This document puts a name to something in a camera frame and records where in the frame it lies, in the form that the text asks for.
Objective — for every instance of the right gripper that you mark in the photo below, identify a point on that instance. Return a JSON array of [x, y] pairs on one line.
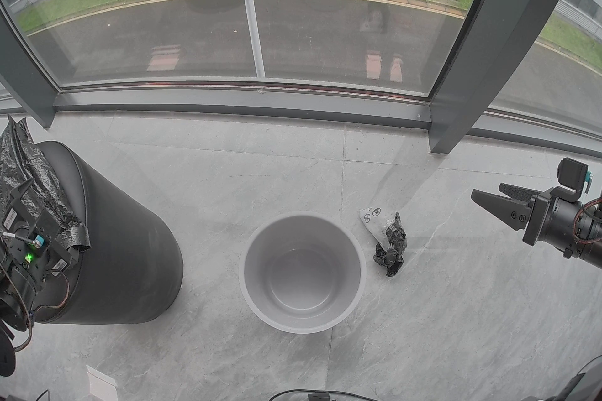
[[548, 220]]

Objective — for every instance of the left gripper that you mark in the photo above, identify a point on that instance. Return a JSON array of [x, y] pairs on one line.
[[68, 259]]

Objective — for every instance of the black plastic bag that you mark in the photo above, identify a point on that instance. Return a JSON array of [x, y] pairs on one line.
[[28, 169]]

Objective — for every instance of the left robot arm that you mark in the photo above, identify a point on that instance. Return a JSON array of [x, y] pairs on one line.
[[14, 291]]

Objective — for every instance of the crumpled black plastic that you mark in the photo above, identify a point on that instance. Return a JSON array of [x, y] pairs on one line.
[[392, 258]]

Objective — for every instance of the white trash bin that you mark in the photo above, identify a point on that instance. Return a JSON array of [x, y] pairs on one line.
[[301, 267]]

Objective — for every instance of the dark grey round chair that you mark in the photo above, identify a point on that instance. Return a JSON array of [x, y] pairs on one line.
[[127, 248]]

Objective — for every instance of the clear printed wrapper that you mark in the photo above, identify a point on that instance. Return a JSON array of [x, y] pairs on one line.
[[374, 223]]

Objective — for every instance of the window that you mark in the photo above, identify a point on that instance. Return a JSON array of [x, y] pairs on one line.
[[141, 37]]

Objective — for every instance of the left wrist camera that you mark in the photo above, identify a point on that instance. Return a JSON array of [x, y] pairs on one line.
[[42, 230]]

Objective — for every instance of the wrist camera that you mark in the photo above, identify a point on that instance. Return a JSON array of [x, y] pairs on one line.
[[42, 230], [571, 176]]

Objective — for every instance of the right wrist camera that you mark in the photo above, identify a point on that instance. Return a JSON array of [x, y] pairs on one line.
[[571, 176]]

